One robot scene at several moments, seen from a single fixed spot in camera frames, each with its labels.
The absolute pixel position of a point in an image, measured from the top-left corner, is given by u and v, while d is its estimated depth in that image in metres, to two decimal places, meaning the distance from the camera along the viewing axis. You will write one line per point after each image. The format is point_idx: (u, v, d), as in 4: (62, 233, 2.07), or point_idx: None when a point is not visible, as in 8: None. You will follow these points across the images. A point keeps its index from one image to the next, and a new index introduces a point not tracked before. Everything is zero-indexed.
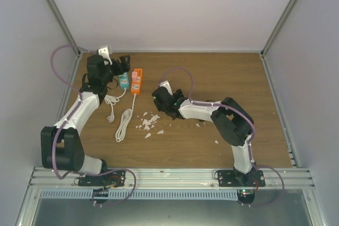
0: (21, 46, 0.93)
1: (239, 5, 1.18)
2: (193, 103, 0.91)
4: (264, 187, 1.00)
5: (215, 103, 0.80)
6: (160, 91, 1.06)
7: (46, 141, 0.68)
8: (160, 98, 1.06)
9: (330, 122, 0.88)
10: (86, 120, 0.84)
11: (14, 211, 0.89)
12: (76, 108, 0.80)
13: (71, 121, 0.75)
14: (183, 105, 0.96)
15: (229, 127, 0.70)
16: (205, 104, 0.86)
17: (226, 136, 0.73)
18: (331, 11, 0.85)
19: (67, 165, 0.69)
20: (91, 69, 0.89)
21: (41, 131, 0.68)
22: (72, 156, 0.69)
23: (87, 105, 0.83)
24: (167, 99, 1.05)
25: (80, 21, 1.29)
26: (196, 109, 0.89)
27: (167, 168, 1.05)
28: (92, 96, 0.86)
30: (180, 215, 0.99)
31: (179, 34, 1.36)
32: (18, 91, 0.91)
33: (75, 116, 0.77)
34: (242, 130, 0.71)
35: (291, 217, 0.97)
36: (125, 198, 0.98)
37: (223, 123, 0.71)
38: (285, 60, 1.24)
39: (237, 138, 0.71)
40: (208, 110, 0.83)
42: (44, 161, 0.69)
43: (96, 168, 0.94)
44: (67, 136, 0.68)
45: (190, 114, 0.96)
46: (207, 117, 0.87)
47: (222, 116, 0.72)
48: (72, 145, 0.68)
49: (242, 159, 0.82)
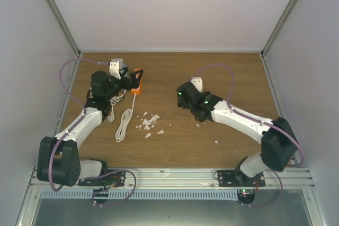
0: (21, 46, 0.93)
1: (239, 5, 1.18)
2: (233, 111, 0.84)
4: (264, 187, 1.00)
5: (267, 123, 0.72)
6: (186, 86, 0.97)
7: (44, 152, 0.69)
8: (186, 93, 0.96)
9: (330, 122, 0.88)
10: (87, 134, 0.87)
11: (13, 212, 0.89)
12: (79, 122, 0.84)
13: (72, 134, 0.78)
14: (219, 109, 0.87)
15: (279, 153, 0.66)
16: (251, 117, 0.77)
17: (268, 160, 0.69)
18: (332, 11, 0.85)
19: (62, 179, 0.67)
20: (95, 87, 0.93)
21: (41, 142, 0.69)
22: (68, 170, 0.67)
23: (89, 118, 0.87)
24: (194, 96, 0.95)
25: (80, 21, 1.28)
26: (239, 119, 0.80)
27: (167, 168, 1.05)
28: (96, 111, 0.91)
30: (180, 215, 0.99)
31: (179, 34, 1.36)
32: (18, 90, 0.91)
33: (77, 129, 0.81)
34: (287, 157, 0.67)
35: (291, 217, 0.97)
36: (125, 198, 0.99)
37: (275, 148, 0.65)
38: (285, 60, 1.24)
39: (282, 165, 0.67)
40: (256, 127, 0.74)
42: (39, 173, 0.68)
43: (96, 169, 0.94)
44: (65, 147, 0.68)
45: (225, 120, 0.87)
46: (250, 133, 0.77)
47: (274, 139, 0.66)
48: (69, 158, 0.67)
49: (256, 168, 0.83)
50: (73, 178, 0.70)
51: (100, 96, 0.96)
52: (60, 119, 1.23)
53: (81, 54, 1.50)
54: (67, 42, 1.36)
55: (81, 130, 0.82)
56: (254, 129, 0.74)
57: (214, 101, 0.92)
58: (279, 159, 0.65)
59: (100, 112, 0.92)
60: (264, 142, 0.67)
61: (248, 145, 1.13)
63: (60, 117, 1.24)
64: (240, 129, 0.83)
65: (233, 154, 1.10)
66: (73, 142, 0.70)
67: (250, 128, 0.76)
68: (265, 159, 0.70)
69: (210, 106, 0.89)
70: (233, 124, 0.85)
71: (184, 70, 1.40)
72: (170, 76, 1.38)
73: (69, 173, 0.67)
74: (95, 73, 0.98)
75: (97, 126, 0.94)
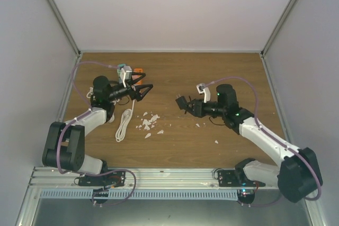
0: (21, 46, 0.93)
1: (238, 5, 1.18)
2: (261, 129, 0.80)
4: (264, 187, 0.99)
5: (292, 150, 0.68)
6: (226, 90, 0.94)
7: (53, 135, 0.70)
8: (224, 97, 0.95)
9: (330, 123, 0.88)
10: (91, 128, 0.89)
11: (14, 211, 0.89)
12: (87, 114, 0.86)
13: (80, 122, 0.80)
14: (249, 125, 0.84)
15: (299, 183, 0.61)
16: (277, 140, 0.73)
17: (285, 186, 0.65)
18: (332, 11, 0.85)
19: (67, 163, 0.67)
20: (97, 93, 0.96)
21: (50, 126, 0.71)
22: (76, 152, 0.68)
23: (96, 113, 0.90)
24: (230, 104, 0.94)
25: (80, 21, 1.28)
26: (265, 139, 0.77)
27: (167, 169, 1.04)
28: (101, 109, 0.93)
30: (180, 215, 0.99)
31: (179, 34, 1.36)
32: (18, 91, 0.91)
33: (85, 119, 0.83)
34: (306, 190, 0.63)
35: (291, 217, 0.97)
36: (125, 198, 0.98)
37: (294, 175, 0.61)
38: (285, 60, 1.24)
39: (299, 195, 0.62)
40: (279, 151, 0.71)
42: (44, 157, 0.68)
43: (96, 168, 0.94)
44: (74, 130, 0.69)
45: (251, 137, 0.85)
46: (271, 154, 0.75)
47: (296, 169, 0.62)
48: (77, 140, 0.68)
49: (260, 175, 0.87)
50: (78, 163, 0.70)
51: (105, 100, 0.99)
52: (60, 119, 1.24)
53: (81, 54, 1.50)
54: (66, 42, 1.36)
55: (89, 121, 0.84)
56: (277, 152, 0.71)
57: (248, 116, 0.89)
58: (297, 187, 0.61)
59: (106, 111, 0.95)
60: (283, 166, 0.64)
61: (247, 145, 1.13)
63: (60, 117, 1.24)
64: (264, 149, 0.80)
65: (233, 154, 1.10)
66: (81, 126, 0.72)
67: (273, 150, 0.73)
68: (283, 185, 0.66)
69: (239, 118, 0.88)
70: (258, 142, 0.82)
71: (184, 70, 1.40)
72: (170, 76, 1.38)
73: (74, 156, 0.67)
74: (98, 77, 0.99)
75: (100, 124, 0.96)
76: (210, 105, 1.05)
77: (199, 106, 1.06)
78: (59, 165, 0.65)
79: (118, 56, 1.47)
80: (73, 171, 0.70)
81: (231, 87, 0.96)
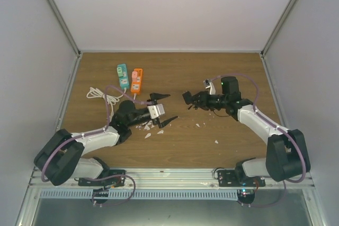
0: (21, 47, 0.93)
1: (239, 5, 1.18)
2: (257, 113, 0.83)
4: (264, 187, 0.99)
5: (282, 129, 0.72)
6: (230, 79, 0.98)
7: (54, 141, 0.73)
8: (227, 86, 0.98)
9: (330, 123, 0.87)
10: (95, 147, 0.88)
11: (14, 211, 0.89)
12: (97, 133, 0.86)
13: (85, 139, 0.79)
14: (246, 109, 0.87)
15: (282, 159, 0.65)
16: (268, 121, 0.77)
17: (271, 163, 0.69)
18: (332, 10, 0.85)
19: (52, 175, 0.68)
20: (119, 116, 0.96)
21: (58, 130, 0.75)
22: (62, 169, 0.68)
23: (106, 136, 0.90)
24: (232, 93, 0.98)
25: (81, 21, 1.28)
26: (256, 120, 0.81)
27: (167, 169, 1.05)
28: (115, 133, 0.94)
30: (180, 215, 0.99)
31: (179, 34, 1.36)
32: (18, 91, 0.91)
33: (91, 137, 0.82)
34: (291, 170, 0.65)
35: (291, 217, 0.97)
36: (128, 198, 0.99)
37: (278, 150, 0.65)
38: (285, 60, 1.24)
39: (283, 173, 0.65)
40: (268, 129, 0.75)
42: (37, 158, 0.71)
43: (94, 172, 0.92)
44: (72, 147, 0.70)
45: (247, 121, 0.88)
46: (262, 134, 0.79)
47: (282, 146, 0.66)
48: (69, 159, 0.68)
49: (257, 170, 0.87)
50: (62, 179, 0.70)
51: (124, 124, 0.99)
52: (60, 119, 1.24)
53: (81, 54, 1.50)
54: (66, 42, 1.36)
55: (95, 141, 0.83)
56: (267, 131, 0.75)
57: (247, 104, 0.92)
58: (280, 163, 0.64)
59: (117, 136, 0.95)
60: (269, 143, 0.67)
61: (247, 145, 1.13)
63: (60, 117, 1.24)
64: (257, 132, 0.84)
65: (233, 154, 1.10)
66: (81, 145, 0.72)
67: (263, 128, 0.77)
68: (269, 162, 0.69)
69: (238, 104, 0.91)
70: (252, 126, 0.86)
71: (184, 70, 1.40)
72: (170, 76, 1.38)
73: (60, 172, 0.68)
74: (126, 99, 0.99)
75: (107, 145, 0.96)
76: (214, 98, 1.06)
77: (204, 96, 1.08)
78: (43, 173, 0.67)
79: (118, 56, 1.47)
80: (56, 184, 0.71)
81: (234, 77, 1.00)
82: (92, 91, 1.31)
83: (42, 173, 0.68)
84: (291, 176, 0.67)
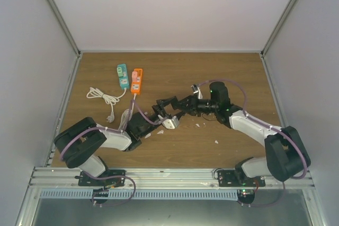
0: (21, 47, 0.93)
1: (239, 5, 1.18)
2: (248, 118, 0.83)
4: (264, 187, 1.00)
5: (275, 128, 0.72)
6: (219, 86, 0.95)
7: (80, 125, 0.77)
8: (216, 93, 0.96)
9: (330, 122, 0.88)
10: (108, 145, 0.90)
11: (14, 211, 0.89)
12: (117, 132, 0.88)
13: (106, 133, 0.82)
14: (235, 115, 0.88)
15: (282, 157, 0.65)
16: (260, 123, 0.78)
17: (271, 164, 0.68)
18: (332, 10, 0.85)
19: (70, 156, 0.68)
20: (130, 126, 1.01)
21: (86, 118, 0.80)
22: (82, 150, 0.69)
23: (121, 138, 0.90)
24: (222, 99, 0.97)
25: (81, 21, 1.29)
26: (249, 124, 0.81)
27: (167, 169, 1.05)
28: (128, 139, 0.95)
30: (180, 215, 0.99)
31: (180, 34, 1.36)
32: (18, 91, 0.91)
33: (111, 134, 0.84)
34: (293, 169, 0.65)
35: (291, 218, 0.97)
36: (128, 198, 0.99)
37: (278, 148, 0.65)
38: (285, 60, 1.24)
39: (286, 173, 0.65)
40: (263, 130, 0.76)
42: (61, 138, 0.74)
43: (95, 171, 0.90)
44: (97, 135, 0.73)
45: (240, 127, 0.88)
46: (258, 137, 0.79)
47: (279, 145, 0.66)
48: (92, 143, 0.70)
49: (258, 170, 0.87)
50: (78, 161, 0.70)
51: (133, 135, 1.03)
52: (60, 119, 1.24)
53: (81, 54, 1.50)
54: (67, 42, 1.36)
55: (113, 138, 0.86)
56: (261, 133, 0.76)
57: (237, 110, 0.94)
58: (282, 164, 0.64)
59: (128, 142, 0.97)
60: (267, 144, 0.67)
61: (247, 145, 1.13)
63: (60, 117, 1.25)
64: (251, 134, 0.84)
65: (233, 154, 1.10)
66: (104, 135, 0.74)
67: (258, 132, 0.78)
68: (269, 163, 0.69)
69: (229, 112, 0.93)
70: (247, 130, 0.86)
71: (184, 70, 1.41)
72: (170, 76, 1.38)
73: (80, 154, 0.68)
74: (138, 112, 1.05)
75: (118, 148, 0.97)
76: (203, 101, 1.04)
77: (194, 99, 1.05)
78: (64, 151, 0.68)
79: (118, 56, 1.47)
80: (70, 167, 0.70)
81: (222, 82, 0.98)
82: (92, 91, 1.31)
83: (62, 151, 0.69)
84: (293, 175, 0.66)
